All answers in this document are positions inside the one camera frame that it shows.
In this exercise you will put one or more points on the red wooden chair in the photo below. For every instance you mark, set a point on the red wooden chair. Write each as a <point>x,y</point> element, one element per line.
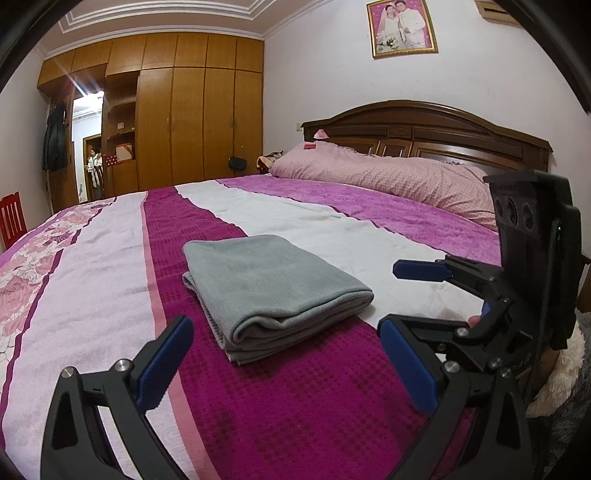
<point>12,221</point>

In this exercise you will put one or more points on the person right hand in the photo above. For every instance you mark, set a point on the person right hand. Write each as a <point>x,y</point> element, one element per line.
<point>473,321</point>

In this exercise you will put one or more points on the pink checked pillow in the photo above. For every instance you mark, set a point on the pink checked pillow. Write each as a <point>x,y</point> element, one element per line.
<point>455,188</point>

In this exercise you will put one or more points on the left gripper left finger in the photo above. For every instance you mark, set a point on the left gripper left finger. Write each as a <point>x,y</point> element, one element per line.
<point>75,444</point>

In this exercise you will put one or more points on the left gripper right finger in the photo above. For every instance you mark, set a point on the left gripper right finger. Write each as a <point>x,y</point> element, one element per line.
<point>443,378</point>

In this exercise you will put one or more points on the grey sweatpants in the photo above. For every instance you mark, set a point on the grey sweatpants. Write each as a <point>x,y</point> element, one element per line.
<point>262,294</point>

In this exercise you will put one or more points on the person in doorway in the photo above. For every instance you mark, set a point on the person in doorway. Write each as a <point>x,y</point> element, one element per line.
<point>94,168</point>

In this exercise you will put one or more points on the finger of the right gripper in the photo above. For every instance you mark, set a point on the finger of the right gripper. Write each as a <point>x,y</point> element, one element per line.
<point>422,270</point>
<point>485,309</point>

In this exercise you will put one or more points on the framed wedding photo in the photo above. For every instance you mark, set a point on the framed wedding photo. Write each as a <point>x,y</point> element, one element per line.
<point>401,27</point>

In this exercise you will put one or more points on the striped magenta bed cover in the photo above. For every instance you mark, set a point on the striped magenta bed cover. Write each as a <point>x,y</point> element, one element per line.
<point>96,282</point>

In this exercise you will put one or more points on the large wooden wardrobe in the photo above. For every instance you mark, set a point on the large wooden wardrobe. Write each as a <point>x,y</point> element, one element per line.
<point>187,102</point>

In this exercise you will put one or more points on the red gift box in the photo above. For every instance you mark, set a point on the red gift box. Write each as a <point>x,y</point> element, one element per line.
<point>123,152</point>

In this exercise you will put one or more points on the wall air conditioner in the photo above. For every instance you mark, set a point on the wall air conditioner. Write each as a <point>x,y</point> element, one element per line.
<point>493,12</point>

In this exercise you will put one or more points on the dark hanging jacket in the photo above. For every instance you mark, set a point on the dark hanging jacket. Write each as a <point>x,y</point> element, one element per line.
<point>54,156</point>

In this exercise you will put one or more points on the dark wooden headboard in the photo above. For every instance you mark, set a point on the dark wooden headboard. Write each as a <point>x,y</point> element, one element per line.
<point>409,128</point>

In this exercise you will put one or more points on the small black bag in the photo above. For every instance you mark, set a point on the small black bag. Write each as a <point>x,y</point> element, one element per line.
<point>237,164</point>

